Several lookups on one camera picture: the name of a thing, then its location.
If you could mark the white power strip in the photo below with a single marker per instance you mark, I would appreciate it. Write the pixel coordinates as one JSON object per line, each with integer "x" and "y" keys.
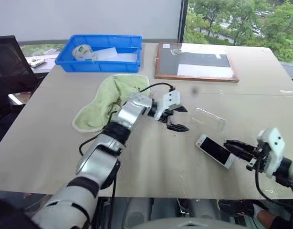
{"x": 35, "y": 62}

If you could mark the white packet in bin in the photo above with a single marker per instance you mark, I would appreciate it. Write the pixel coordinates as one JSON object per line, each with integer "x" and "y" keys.
{"x": 83, "y": 52}

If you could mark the black window frame post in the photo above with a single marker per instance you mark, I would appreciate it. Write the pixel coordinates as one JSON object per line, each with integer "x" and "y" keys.
{"x": 182, "y": 21}

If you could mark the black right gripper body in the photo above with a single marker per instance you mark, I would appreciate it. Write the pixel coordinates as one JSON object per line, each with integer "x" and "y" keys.
{"x": 258, "y": 156}

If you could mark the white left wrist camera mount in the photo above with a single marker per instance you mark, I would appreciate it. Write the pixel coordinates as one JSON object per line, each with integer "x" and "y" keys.
{"x": 170, "y": 100}

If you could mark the blue plastic bin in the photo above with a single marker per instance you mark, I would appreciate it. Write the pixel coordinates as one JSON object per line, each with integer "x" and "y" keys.
{"x": 98, "y": 65}

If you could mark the person's leg with white sock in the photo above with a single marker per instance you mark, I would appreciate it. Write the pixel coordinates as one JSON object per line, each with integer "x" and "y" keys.
{"x": 268, "y": 218}

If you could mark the green towel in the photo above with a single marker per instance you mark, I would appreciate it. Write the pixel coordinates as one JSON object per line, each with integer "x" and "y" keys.
{"x": 102, "y": 102}

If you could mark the grey rounded robot torso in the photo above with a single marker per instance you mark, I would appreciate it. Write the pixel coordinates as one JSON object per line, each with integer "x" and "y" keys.
{"x": 189, "y": 224}

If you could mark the white paper sheet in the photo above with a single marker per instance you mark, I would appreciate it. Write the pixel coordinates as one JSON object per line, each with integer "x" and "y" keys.
{"x": 113, "y": 55}

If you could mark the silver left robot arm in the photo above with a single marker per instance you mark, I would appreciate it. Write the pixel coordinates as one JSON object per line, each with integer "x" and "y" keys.
{"x": 127, "y": 114}

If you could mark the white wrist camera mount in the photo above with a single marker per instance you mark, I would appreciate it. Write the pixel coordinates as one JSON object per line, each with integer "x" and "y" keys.
{"x": 170, "y": 100}
{"x": 274, "y": 145}

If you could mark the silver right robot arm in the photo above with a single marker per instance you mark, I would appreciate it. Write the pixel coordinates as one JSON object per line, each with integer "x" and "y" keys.
{"x": 290, "y": 170}

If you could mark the clear plastic phone case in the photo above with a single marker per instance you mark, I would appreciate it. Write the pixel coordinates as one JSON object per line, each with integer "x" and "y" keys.
{"x": 208, "y": 118}

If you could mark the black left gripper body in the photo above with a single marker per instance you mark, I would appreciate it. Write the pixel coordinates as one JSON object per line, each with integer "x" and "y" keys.
{"x": 167, "y": 116}

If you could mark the wood framed black board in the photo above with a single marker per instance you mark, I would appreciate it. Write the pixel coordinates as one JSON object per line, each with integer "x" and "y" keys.
{"x": 196, "y": 60}

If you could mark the white smartphone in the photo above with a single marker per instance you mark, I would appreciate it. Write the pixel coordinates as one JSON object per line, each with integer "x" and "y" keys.
{"x": 214, "y": 149}

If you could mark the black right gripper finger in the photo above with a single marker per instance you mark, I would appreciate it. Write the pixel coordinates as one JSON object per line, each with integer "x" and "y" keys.
{"x": 242, "y": 145}
{"x": 239, "y": 152}

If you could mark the white paper strip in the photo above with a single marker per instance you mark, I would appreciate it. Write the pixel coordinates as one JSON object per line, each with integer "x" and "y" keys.
{"x": 205, "y": 70}

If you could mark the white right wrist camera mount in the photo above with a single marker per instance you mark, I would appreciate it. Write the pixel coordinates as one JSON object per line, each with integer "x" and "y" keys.
{"x": 274, "y": 145}

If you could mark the black monitor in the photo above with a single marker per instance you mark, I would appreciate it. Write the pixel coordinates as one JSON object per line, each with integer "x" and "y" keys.
{"x": 10, "y": 64}

